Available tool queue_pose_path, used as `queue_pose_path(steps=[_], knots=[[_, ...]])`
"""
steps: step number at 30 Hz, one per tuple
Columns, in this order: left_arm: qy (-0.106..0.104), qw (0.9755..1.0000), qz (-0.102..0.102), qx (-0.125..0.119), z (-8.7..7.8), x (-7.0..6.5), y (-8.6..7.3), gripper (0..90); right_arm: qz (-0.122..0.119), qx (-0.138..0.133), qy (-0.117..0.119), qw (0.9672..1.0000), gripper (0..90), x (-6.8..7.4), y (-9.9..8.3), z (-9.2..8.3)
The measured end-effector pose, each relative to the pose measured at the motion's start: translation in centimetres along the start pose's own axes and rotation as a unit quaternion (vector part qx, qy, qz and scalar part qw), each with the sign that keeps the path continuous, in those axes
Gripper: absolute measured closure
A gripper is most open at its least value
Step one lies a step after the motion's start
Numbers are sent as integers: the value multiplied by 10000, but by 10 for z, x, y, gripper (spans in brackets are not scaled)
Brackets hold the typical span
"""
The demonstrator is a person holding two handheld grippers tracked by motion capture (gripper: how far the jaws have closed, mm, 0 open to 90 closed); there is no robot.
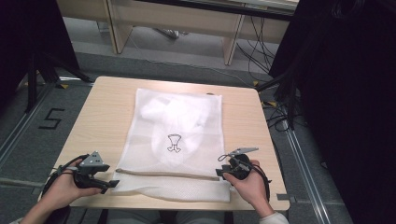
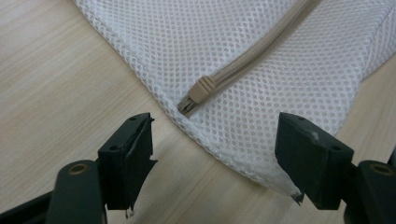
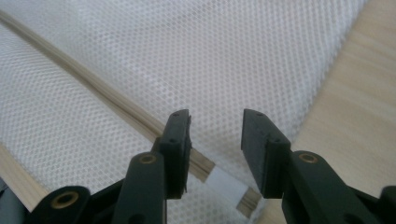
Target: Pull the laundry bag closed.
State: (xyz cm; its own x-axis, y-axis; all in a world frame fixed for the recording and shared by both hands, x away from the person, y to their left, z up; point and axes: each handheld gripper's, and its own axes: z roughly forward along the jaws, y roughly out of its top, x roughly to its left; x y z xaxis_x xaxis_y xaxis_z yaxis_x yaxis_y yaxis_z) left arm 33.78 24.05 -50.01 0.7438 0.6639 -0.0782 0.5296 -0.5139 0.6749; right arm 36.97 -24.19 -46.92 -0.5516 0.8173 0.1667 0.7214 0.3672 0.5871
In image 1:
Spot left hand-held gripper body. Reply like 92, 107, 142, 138
72, 151, 110, 189

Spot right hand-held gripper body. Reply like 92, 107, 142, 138
221, 147, 260, 181

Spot white mesh laundry bag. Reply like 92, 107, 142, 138
110, 88, 233, 203

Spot person's right hand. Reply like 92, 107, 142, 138
222, 159, 271, 218

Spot person's left hand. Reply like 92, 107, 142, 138
41, 161, 104, 213

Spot person's legs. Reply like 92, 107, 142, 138
106, 209, 235, 224

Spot white garment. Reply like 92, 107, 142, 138
139, 94, 217, 171

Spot black tripod stand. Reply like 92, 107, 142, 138
255, 69, 298, 132
23, 51, 95, 114

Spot black curtain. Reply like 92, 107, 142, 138
0, 0, 80, 108
269, 0, 396, 224

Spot grey power strip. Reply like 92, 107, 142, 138
152, 27, 190, 40

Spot light wooden desk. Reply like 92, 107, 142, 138
55, 0, 301, 67

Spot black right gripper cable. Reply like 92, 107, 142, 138
232, 154, 273, 203

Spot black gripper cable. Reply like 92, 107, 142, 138
40, 154, 91, 200
232, 154, 273, 203

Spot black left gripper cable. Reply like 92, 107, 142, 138
40, 154, 91, 200

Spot black floor cables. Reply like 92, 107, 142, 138
235, 14, 283, 82
262, 101, 307, 133

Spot metal floor rail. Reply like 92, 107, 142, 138
280, 118, 332, 224
0, 83, 54, 167

